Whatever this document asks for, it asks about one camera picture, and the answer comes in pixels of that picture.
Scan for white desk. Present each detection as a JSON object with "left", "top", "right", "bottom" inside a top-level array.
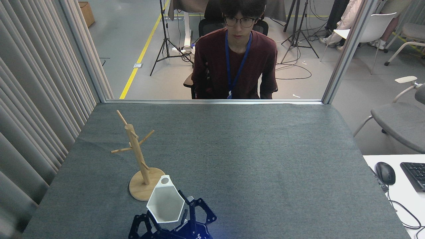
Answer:
[{"left": 363, "top": 154, "right": 425, "bottom": 239}]

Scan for white plastic chair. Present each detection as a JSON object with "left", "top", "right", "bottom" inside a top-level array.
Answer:
[{"left": 320, "top": 12, "right": 397, "bottom": 75}]

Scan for grey chair with white frame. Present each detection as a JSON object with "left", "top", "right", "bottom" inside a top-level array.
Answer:
[{"left": 384, "top": 23, "right": 425, "bottom": 66}]

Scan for black tripod stand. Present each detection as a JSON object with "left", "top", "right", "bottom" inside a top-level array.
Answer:
[
  {"left": 281, "top": 0, "right": 320, "bottom": 63},
  {"left": 150, "top": 0, "right": 193, "bottom": 77}
]

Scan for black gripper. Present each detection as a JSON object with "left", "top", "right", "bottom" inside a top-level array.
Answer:
[{"left": 128, "top": 190, "right": 218, "bottom": 239}]

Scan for beige pleated curtain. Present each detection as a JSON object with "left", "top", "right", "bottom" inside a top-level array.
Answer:
[{"left": 0, "top": 0, "right": 113, "bottom": 239}]

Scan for cardboard box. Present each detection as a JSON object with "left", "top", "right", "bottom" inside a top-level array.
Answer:
[{"left": 77, "top": 1, "right": 95, "bottom": 29}]

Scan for wooden cup rack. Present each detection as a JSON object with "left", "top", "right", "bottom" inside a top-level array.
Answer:
[{"left": 111, "top": 110, "right": 165, "bottom": 201}]

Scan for white hexagonal cup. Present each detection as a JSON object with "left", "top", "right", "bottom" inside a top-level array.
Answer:
[{"left": 146, "top": 175, "right": 185, "bottom": 223}]

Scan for black office chair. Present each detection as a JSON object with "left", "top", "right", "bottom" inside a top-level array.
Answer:
[{"left": 183, "top": 0, "right": 278, "bottom": 100}]

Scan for white desk leg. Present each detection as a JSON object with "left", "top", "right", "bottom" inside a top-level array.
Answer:
[{"left": 172, "top": 12, "right": 199, "bottom": 55}]

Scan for black flat device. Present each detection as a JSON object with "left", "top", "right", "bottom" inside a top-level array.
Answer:
[{"left": 369, "top": 166, "right": 389, "bottom": 192}]

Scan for black keyboard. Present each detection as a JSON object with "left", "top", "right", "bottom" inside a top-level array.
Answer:
[{"left": 400, "top": 162, "right": 425, "bottom": 193}]

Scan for grey felt table mat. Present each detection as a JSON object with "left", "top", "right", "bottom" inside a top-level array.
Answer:
[{"left": 21, "top": 102, "right": 411, "bottom": 239}]

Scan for black computer mouse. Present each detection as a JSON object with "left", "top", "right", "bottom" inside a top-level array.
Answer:
[{"left": 375, "top": 162, "right": 396, "bottom": 186}]

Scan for black-rimmed glasses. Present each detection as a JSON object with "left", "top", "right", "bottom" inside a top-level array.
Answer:
[{"left": 224, "top": 17, "right": 258, "bottom": 28}]

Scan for silver table edge rail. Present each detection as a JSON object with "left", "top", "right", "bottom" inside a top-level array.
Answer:
[{"left": 106, "top": 99, "right": 323, "bottom": 105}]

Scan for silver frame post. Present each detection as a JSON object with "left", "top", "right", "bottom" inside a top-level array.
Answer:
[
  {"left": 321, "top": 0, "right": 379, "bottom": 105},
  {"left": 58, "top": 0, "right": 108, "bottom": 103}
]

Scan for grey chair with white armrest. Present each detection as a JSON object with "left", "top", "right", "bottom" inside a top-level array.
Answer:
[{"left": 353, "top": 76, "right": 425, "bottom": 154}]

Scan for blue lanyard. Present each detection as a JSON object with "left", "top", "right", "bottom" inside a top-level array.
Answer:
[{"left": 225, "top": 30, "right": 253, "bottom": 100}]

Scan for person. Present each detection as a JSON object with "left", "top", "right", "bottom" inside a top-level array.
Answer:
[
  {"left": 191, "top": 0, "right": 278, "bottom": 100},
  {"left": 369, "top": 0, "right": 414, "bottom": 50},
  {"left": 319, "top": 0, "right": 364, "bottom": 52}
]

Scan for black desk cable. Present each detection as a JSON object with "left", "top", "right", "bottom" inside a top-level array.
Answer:
[{"left": 386, "top": 190, "right": 425, "bottom": 239}]

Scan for black floor cable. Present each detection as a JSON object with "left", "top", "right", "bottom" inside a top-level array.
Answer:
[{"left": 274, "top": 50, "right": 312, "bottom": 80}]

